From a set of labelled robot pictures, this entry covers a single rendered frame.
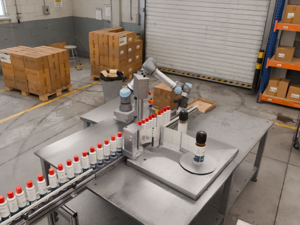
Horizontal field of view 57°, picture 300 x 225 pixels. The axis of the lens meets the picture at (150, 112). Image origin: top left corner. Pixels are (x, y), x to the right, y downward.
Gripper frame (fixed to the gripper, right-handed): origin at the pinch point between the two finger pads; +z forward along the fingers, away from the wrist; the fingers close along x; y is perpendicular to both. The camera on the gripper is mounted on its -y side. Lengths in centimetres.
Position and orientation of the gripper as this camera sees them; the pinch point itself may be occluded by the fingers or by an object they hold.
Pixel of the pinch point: (177, 113)
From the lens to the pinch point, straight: 307.0
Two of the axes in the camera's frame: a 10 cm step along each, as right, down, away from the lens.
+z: -3.3, 9.4, 0.1
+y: 7.9, 2.9, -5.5
